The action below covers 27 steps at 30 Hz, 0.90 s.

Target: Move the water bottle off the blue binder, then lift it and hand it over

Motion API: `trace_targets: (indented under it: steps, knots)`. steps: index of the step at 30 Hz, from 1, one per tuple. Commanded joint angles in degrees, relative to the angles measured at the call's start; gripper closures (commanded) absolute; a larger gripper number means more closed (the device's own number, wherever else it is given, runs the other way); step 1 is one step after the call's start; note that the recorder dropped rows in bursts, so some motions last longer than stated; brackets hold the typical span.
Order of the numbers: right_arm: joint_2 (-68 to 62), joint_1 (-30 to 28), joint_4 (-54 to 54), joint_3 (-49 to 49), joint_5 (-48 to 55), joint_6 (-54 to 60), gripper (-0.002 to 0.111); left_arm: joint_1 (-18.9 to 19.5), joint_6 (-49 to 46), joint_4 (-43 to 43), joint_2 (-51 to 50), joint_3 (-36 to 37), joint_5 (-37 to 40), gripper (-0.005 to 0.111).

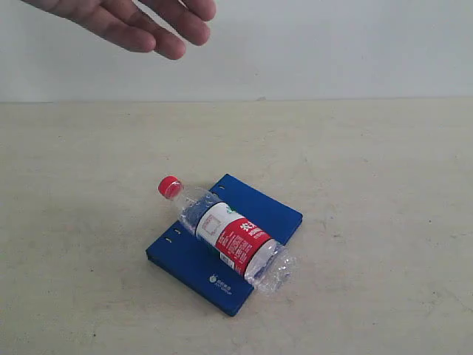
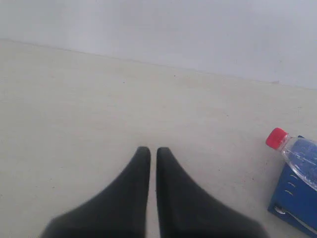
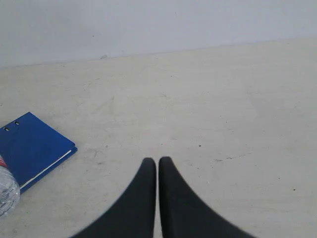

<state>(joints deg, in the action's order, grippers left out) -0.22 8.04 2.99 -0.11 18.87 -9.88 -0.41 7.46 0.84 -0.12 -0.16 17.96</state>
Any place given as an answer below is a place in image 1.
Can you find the person's bare hand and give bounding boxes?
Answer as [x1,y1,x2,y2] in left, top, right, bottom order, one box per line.
[26,0,217,60]

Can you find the clear plastic water bottle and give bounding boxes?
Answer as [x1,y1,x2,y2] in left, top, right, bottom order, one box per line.
[157,175,296,295]

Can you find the blue ring binder notebook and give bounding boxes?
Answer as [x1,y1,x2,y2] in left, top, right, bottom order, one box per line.
[146,174,303,317]

